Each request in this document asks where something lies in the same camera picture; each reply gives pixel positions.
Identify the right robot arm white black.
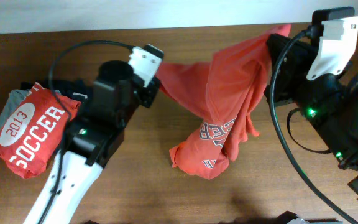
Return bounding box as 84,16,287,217
265,34,358,223

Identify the folded grey shirt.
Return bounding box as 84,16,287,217
0,89,29,130

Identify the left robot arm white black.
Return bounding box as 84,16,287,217
25,59,161,223

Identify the right black camera cable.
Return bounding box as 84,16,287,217
268,27,358,224

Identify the folded red 2013 soccer shirt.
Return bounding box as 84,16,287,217
0,82,81,179

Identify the folded navy blue shirt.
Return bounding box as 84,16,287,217
19,79,92,110

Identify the orange McKinney Boyd soccer t-shirt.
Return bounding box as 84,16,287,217
157,24,291,179

